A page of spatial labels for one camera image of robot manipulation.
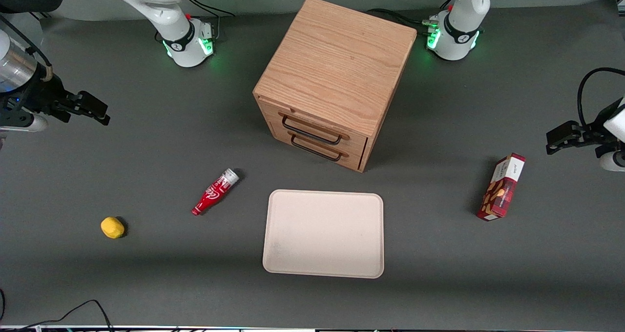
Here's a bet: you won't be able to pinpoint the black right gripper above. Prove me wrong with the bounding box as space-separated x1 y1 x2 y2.
0 71 111 128

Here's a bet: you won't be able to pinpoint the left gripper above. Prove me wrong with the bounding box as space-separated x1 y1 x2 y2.
545 97 625 156

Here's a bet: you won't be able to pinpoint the wooden drawer with black handle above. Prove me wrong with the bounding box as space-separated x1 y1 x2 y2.
257 96 370 152
270 126 366 172

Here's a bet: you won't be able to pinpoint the wooden drawer cabinet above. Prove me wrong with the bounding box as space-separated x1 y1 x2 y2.
253 0 418 173

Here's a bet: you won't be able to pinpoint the red cookie box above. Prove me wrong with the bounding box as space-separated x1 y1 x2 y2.
477 153 526 221

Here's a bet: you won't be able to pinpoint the yellow lemon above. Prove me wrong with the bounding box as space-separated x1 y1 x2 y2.
101 217 125 239

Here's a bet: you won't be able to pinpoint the red cola bottle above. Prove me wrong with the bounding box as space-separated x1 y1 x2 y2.
191 168 240 217

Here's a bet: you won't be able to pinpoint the beige plastic tray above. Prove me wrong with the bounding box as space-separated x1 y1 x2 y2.
262 189 385 279

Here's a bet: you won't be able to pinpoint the black left gripper cable loop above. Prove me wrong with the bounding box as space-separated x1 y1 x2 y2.
577 67 625 128

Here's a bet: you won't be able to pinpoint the black right arm base cables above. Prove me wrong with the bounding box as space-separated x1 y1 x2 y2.
185 0 236 41

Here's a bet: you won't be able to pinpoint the black arm base cables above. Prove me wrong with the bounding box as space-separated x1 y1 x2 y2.
185 0 236 41
366 0 456 34

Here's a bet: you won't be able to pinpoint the black cable at table edge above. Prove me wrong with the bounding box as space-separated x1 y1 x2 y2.
0 288 116 332

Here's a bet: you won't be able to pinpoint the black left arm base cables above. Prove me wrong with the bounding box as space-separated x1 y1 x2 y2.
366 0 456 34

